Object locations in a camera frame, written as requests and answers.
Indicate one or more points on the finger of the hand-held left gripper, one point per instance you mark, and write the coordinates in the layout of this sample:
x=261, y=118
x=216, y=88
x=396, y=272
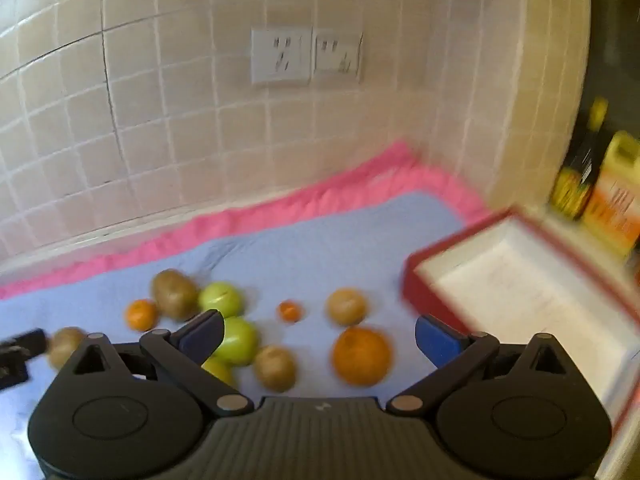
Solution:
x=20, y=349

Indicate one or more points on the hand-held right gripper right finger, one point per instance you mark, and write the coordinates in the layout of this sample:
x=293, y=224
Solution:
x=436, y=342

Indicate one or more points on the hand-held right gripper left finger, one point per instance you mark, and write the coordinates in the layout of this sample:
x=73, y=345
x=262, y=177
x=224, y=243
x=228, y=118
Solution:
x=202, y=336

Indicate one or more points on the medium orange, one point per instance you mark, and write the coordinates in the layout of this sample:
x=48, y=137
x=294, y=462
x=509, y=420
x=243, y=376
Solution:
x=141, y=315

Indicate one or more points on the red box with white inside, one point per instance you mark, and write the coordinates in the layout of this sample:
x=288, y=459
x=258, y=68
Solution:
x=525, y=285

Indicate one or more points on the blue cloth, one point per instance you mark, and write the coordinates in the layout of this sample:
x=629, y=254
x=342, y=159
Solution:
x=325, y=250

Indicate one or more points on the pink towel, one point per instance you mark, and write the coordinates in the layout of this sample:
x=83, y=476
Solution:
x=300, y=205

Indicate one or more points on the dark sauce bottle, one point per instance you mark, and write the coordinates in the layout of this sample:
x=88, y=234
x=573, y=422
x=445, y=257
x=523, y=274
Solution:
x=582, y=170

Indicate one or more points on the yellow detergent jug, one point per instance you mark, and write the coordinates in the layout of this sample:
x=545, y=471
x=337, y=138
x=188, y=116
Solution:
x=617, y=195

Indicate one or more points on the white wall outlet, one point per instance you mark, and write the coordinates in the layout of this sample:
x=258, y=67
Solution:
x=281, y=56
x=337, y=56

